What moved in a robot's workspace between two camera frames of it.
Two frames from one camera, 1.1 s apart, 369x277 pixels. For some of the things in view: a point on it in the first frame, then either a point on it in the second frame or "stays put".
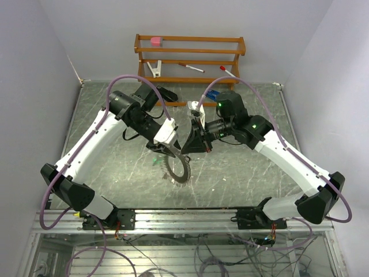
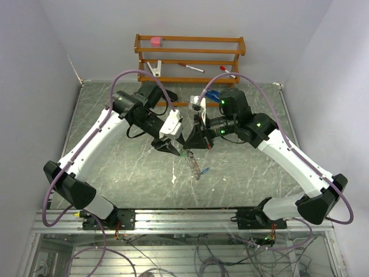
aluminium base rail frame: x=242 y=221 stays put
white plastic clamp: x=156 y=72 stays put
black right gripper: x=196 y=142 stays put
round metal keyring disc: x=186 y=164 to x=193 y=164
